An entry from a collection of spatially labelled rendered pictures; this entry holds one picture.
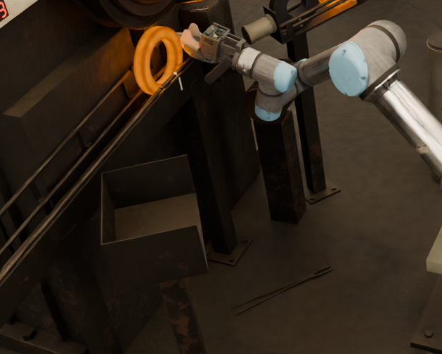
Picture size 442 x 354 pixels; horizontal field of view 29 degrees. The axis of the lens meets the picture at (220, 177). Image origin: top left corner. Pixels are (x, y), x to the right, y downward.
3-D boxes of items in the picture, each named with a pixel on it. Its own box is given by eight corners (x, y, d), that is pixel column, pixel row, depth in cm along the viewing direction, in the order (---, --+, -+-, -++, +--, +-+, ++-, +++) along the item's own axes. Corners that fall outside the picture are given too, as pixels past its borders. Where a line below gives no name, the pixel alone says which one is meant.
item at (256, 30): (244, 41, 254) (239, 24, 251) (269, 27, 256) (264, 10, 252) (253, 48, 250) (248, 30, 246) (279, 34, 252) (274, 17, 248)
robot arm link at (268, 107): (294, 108, 241) (299, 80, 233) (268, 128, 235) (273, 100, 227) (273, 93, 244) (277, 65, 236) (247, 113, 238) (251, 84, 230)
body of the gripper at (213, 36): (212, 20, 232) (251, 37, 228) (209, 46, 238) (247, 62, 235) (198, 34, 227) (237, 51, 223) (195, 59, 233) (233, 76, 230)
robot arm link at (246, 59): (260, 69, 234) (246, 84, 228) (245, 62, 235) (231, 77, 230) (264, 47, 228) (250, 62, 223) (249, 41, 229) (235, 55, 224)
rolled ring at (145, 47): (173, 13, 227) (163, 12, 229) (135, 52, 216) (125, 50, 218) (189, 69, 239) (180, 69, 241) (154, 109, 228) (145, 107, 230)
